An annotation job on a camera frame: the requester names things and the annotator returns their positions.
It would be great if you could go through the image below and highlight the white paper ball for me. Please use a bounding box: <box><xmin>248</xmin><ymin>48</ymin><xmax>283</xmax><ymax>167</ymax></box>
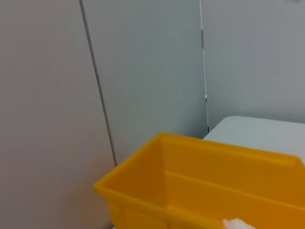
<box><xmin>222</xmin><ymin>217</ymin><xmax>257</xmax><ymax>229</ymax></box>

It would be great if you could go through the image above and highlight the yellow plastic bin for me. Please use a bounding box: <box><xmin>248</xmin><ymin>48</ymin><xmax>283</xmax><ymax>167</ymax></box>
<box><xmin>92</xmin><ymin>132</ymin><xmax>305</xmax><ymax>229</ymax></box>

